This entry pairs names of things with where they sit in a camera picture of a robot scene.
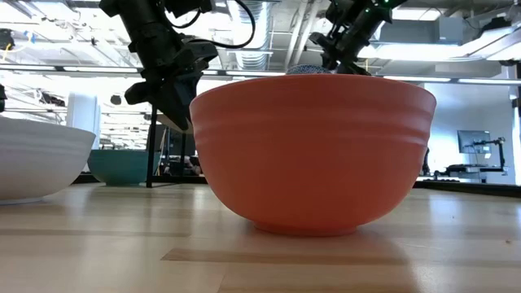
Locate wooden shelf with black legs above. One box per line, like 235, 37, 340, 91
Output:
145, 106, 196, 189

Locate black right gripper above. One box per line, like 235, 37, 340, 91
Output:
309, 8, 394, 76

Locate white pillar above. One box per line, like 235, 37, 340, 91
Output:
67, 92, 102, 173

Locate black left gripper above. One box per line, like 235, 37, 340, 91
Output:
124, 34, 219, 131

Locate large white bowl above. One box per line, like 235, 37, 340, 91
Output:
0, 116, 97, 206

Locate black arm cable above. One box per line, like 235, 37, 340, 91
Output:
164, 0, 257, 50

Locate silver ribbed ventilation duct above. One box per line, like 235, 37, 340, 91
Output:
227, 0, 278, 71

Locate large red bowl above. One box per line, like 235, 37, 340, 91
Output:
189, 73, 437, 238

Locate dark background monitor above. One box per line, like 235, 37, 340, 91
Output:
457, 129, 493, 155

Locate blue patterned bowl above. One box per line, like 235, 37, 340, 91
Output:
286, 63, 333, 76

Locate teal bowl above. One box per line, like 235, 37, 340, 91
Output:
87, 149, 162, 187

